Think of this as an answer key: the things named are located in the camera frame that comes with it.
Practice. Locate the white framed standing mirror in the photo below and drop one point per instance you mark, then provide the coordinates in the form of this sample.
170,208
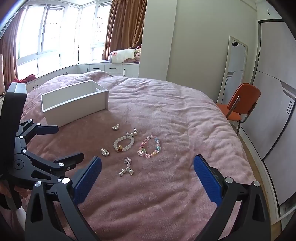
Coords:
235,60

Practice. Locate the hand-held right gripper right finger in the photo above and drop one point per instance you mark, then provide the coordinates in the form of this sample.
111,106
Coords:
207,179

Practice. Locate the person's left hand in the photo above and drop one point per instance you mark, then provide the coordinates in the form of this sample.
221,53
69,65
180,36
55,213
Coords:
20,192

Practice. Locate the snowflake pearl earring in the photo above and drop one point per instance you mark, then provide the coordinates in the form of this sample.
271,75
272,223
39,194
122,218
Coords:
127,160

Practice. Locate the rolled white floral blanket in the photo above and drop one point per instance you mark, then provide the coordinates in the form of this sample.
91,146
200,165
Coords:
122,55

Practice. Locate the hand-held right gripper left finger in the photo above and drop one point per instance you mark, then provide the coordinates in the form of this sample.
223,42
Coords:
89,179

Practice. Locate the white framed bay window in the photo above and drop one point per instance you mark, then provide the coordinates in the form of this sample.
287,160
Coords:
32,34

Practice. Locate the brown curtain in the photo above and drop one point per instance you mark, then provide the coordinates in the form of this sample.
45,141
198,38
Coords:
124,23
9,58

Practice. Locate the small pearl earring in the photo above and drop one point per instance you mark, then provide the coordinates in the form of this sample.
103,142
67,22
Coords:
135,131

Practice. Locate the grey sliding door wardrobe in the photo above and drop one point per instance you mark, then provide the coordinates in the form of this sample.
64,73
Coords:
272,58

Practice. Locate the silver oval pendant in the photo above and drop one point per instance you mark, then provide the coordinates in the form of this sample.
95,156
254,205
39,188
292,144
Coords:
105,152

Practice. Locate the white rectangular box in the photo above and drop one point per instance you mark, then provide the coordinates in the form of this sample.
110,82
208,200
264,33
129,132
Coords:
76,111

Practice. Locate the red cloth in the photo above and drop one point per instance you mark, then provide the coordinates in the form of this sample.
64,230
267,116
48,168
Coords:
27,77

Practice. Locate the white window seat cabinets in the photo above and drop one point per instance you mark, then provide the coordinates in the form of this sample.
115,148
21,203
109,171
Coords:
111,69

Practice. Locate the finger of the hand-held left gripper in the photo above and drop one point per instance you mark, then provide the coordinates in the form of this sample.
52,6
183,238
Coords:
46,130
69,161

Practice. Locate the orange chair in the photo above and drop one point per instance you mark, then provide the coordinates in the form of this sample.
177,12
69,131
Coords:
245,95

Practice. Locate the pink fleece blanket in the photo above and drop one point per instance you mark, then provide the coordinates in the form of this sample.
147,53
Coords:
161,111

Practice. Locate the pink plush toy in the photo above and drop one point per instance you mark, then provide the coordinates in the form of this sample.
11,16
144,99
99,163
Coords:
138,54

